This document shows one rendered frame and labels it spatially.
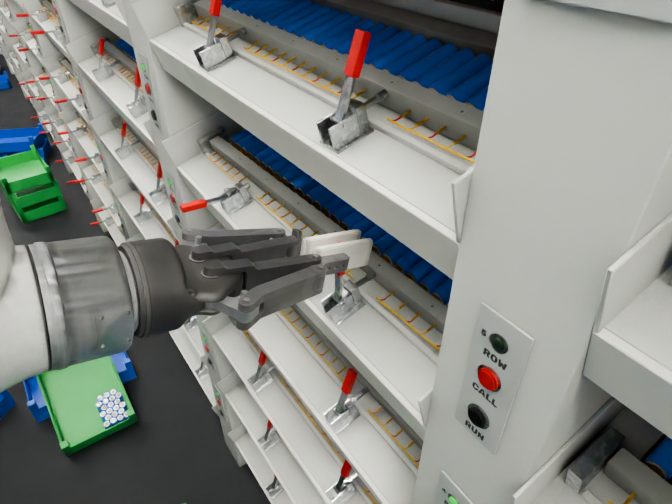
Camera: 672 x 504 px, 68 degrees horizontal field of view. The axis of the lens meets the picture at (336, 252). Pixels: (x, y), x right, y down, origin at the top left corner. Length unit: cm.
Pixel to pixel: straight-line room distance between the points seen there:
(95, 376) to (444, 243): 152
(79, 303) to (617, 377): 32
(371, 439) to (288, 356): 19
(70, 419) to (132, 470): 26
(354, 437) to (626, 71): 56
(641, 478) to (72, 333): 41
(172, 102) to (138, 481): 108
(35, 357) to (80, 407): 138
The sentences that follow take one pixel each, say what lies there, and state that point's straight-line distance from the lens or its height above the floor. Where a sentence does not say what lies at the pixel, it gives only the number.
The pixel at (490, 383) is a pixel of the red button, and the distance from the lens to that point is 36.
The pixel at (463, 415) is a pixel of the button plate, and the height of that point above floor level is 99.
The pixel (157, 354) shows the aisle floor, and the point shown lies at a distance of 187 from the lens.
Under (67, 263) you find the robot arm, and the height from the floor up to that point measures 112.
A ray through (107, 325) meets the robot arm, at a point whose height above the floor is 108.
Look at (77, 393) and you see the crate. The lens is 177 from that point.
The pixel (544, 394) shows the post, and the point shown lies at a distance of 34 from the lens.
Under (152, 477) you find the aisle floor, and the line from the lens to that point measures 159.
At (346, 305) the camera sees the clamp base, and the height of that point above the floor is 95.
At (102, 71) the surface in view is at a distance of 136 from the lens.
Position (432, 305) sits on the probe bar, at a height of 98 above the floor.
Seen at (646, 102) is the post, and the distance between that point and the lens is 24.
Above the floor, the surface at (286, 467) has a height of 33.
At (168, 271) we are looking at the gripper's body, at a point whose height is 109.
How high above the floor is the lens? 132
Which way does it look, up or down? 37 degrees down
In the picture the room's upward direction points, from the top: straight up
